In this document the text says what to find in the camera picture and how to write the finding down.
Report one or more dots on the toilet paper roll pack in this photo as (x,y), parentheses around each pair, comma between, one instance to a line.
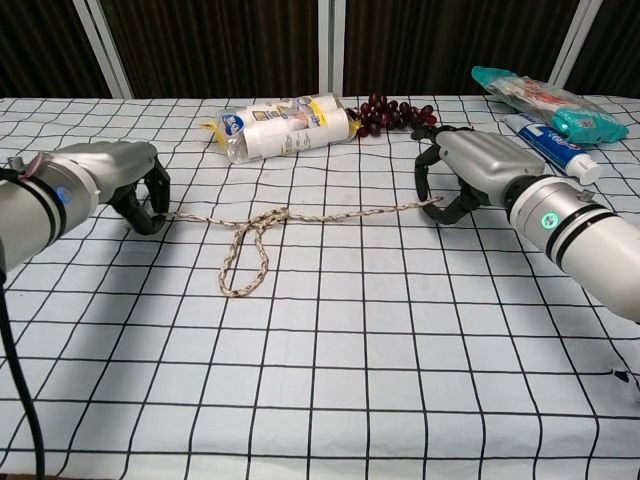
(290,132)

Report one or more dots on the blue white toothpaste tube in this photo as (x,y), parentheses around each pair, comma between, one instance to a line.
(550,142)

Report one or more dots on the white partition post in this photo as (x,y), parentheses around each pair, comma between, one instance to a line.
(577,42)
(331,47)
(102,50)

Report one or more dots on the dark red grape bunch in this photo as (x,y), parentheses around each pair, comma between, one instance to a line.
(385,117)

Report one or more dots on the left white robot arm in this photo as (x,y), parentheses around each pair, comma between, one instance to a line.
(30,215)

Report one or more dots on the dark ribbed partition panel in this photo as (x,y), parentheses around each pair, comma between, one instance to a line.
(40,47)
(215,47)
(440,45)
(617,47)

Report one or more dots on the white black checked tablecloth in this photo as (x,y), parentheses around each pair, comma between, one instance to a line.
(350,350)

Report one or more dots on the teal snack packet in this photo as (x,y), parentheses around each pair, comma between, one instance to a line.
(565,112)

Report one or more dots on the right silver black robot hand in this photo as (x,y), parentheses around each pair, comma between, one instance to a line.
(480,157)

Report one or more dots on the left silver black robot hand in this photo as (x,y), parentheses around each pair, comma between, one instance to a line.
(120,165)

